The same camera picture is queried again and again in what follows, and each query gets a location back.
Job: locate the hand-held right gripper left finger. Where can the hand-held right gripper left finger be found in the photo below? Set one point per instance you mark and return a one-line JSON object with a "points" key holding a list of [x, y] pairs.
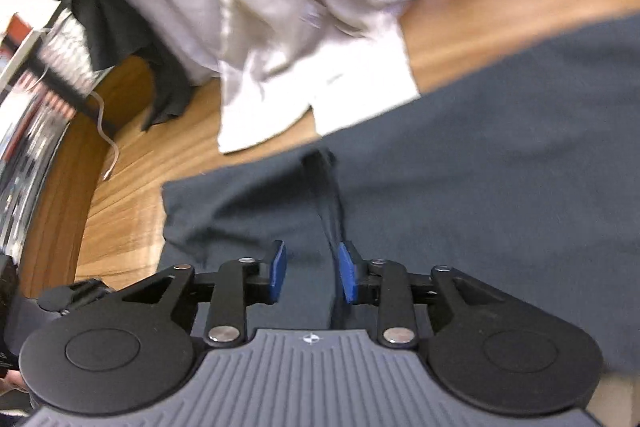
{"points": [[277, 269]]}

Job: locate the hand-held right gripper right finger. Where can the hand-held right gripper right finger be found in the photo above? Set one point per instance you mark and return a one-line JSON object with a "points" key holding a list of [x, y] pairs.
{"points": [[347, 274]]}

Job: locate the dark grey pants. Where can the dark grey pants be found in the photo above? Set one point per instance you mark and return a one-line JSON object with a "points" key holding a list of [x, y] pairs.
{"points": [[475, 157]]}

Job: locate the cream garment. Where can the cream garment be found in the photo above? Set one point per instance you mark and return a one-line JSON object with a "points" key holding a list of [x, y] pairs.
{"points": [[280, 32]]}

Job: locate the dark grey hanging garment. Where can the dark grey hanging garment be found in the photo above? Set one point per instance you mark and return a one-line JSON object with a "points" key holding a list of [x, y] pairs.
{"points": [[110, 32]]}

